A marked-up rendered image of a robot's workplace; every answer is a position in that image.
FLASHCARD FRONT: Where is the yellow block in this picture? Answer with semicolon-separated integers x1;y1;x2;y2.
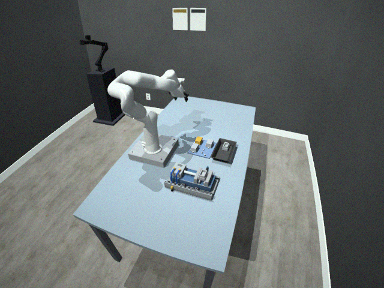
195;136;203;145

